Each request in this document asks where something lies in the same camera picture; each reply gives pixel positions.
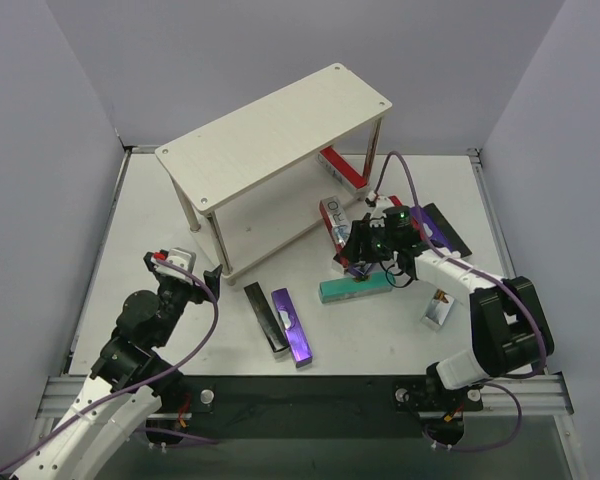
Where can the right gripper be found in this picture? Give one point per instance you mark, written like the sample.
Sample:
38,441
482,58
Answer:
358,245

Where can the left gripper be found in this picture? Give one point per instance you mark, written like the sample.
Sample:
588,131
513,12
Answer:
195,290

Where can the red silver toothpaste box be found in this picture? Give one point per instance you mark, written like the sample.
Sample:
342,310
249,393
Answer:
336,221

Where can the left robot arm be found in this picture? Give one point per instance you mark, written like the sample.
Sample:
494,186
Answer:
128,382

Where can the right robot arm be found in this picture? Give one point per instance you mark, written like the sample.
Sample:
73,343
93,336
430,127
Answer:
508,327

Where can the white two-tier shelf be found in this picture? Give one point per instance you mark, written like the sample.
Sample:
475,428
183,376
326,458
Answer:
249,182

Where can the black box under R&O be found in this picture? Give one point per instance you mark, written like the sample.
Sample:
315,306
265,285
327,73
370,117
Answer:
342,266

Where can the teal toothpaste box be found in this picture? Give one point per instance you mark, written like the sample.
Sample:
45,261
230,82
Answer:
351,288

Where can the black toothpaste box left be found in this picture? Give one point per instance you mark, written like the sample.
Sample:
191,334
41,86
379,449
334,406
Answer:
266,320

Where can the black toothpaste box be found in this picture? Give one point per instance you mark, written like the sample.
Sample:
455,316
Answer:
266,320
445,234

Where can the purple toothpaste box right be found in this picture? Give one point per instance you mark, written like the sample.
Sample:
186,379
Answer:
428,229

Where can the purple toothpaste box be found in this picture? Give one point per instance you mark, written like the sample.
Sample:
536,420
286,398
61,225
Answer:
300,349
428,229

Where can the black toothpaste box right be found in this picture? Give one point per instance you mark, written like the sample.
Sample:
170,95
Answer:
445,234

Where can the purple toothpaste box left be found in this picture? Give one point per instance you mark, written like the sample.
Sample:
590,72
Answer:
300,349

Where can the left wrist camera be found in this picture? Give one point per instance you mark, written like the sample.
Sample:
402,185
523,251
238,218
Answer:
175,263

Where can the aluminium frame rail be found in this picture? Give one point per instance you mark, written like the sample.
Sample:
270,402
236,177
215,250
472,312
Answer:
216,326

